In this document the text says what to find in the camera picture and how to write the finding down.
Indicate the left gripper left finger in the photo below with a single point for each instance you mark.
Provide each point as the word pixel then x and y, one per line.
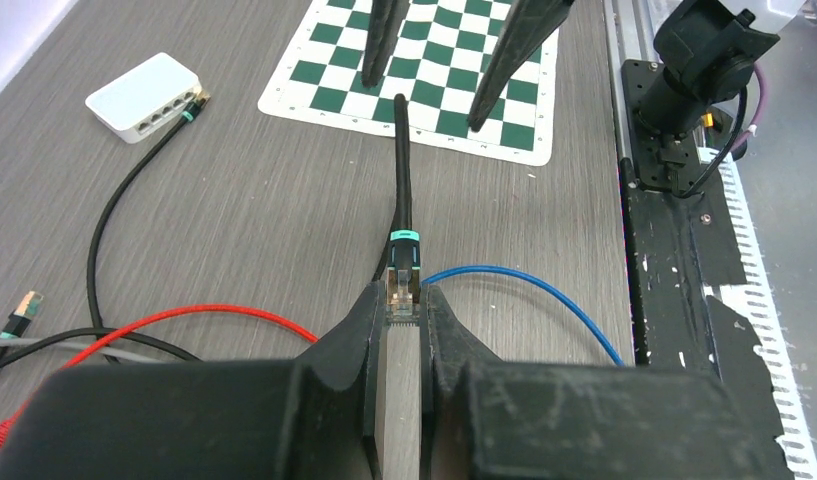
pixel 316 416

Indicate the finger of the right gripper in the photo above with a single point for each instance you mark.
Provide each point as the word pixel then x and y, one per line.
pixel 528 24
pixel 385 19

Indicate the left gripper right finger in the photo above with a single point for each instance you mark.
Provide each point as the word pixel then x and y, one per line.
pixel 487 418

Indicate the green white chessboard mat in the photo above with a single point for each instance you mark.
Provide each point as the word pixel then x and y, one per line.
pixel 442 51

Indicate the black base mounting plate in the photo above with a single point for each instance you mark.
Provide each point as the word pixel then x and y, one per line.
pixel 699 285

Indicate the white network switch far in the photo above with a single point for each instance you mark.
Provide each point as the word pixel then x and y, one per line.
pixel 145 98

